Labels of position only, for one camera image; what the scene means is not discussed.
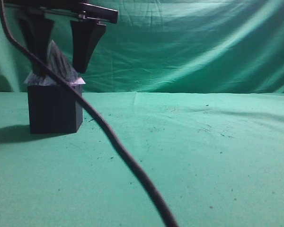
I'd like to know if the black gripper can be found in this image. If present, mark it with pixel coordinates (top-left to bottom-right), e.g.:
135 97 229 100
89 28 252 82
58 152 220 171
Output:
0 0 118 73

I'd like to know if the dark purple cube block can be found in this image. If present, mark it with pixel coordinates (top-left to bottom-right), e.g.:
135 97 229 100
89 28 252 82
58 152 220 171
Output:
27 85 83 134

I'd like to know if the green backdrop cloth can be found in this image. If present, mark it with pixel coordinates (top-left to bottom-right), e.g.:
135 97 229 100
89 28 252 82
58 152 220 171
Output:
0 0 284 94

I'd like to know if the green table cloth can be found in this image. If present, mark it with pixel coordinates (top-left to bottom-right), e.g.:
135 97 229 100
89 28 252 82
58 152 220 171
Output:
0 92 284 227

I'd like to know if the black cable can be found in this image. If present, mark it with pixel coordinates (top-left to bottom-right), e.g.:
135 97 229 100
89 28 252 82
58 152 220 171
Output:
0 0 180 227

